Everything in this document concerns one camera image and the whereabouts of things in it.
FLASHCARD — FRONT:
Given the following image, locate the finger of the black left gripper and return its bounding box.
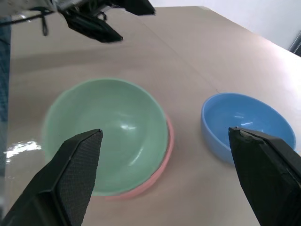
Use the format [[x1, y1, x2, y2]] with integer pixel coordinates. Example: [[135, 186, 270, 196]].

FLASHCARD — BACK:
[[61, 8, 124, 44], [110, 0, 157, 16]]

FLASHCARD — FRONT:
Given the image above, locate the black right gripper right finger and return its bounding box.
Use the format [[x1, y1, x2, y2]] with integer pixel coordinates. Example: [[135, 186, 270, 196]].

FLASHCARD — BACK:
[[228, 126, 301, 226]]

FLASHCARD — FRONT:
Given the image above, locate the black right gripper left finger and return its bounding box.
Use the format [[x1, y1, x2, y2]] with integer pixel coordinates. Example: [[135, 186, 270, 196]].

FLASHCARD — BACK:
[[0, 129, 103, 226]]

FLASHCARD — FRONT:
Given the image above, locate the green bowl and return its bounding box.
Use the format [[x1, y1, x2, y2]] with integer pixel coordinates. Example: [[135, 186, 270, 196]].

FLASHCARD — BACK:
[[43, 78, 170, 197]]

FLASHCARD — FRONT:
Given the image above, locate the blue bowl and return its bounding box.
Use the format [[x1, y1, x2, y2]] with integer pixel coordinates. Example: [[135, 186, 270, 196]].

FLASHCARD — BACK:
[[200, 92, 297, 165]]

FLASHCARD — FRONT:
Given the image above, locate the pink bowl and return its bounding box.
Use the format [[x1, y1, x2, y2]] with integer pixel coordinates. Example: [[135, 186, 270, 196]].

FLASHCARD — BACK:
[[104, 112, 175, 201]]

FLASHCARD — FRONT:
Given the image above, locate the dark object beyond table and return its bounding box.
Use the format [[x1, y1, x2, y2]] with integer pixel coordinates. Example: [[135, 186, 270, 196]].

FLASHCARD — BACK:
[[288, 30, 301, 57]]

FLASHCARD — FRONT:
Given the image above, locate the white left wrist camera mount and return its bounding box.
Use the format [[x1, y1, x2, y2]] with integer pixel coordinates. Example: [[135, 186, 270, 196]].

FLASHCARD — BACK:
[[50, 0, 95, 11]]

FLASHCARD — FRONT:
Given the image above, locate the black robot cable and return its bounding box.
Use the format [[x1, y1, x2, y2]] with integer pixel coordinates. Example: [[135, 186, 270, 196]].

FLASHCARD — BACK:
[[0, 6, 57, 37]]

